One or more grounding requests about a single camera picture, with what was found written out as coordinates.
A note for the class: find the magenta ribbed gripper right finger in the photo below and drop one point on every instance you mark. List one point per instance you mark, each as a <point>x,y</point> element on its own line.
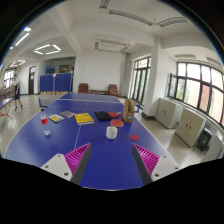
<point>152,166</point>

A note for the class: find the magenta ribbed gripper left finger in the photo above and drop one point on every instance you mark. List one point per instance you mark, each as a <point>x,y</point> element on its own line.
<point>70,166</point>

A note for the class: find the small red round lid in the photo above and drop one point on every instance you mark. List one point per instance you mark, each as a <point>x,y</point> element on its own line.
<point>134,137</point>

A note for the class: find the small clear glass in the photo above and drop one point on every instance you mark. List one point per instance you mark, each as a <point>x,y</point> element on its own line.
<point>46,132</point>

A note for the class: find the blue ping-pong table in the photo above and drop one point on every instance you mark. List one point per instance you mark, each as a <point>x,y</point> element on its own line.
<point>110,165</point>

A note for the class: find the yellow book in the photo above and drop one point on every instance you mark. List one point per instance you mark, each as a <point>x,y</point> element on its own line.
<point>83,118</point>

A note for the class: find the colourful small book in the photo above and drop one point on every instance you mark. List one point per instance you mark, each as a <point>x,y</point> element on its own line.
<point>56,118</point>

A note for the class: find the grey-brown booklet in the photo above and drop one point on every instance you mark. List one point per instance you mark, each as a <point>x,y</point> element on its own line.
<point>67,114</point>

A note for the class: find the white cup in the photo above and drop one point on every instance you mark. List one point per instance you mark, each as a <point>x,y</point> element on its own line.
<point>111,132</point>

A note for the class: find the far beige cabinet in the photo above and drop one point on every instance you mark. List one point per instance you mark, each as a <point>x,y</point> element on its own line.
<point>168,113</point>

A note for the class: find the beige cabinet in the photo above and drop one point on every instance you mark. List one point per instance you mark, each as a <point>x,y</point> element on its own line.
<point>189,127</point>
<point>168,113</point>

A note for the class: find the near beige cabinet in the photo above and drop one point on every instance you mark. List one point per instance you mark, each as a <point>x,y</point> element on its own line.
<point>189,127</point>

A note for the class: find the black waste bin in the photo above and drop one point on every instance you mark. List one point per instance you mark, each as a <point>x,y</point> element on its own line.
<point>204,139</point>

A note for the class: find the plastic bottle with red liquid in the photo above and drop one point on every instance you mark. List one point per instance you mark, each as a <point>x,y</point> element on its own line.
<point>44,119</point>

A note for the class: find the red ping-pong paddle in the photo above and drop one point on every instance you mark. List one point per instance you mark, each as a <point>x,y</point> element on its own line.
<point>116,123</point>

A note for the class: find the brown cardboard box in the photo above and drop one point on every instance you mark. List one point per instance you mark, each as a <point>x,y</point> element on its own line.
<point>128,110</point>

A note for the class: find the black pouch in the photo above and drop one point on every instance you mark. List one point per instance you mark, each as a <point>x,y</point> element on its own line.
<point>102,115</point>

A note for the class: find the left brown armchair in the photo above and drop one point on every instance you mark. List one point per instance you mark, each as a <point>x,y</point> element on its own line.
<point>83,88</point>

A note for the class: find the brown armchair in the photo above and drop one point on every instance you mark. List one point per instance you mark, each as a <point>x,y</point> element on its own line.
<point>113,90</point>
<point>83,88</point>

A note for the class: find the blue partition screen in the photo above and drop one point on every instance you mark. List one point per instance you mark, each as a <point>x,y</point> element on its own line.
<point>55,82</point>

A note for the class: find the right brown armchair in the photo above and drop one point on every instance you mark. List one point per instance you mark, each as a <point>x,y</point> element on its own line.
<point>113,90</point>

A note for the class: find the blue table at left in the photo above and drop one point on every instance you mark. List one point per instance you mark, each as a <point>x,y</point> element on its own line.
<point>5,107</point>

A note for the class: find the person in dark shorts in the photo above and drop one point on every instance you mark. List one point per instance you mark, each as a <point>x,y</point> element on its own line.
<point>16,89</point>

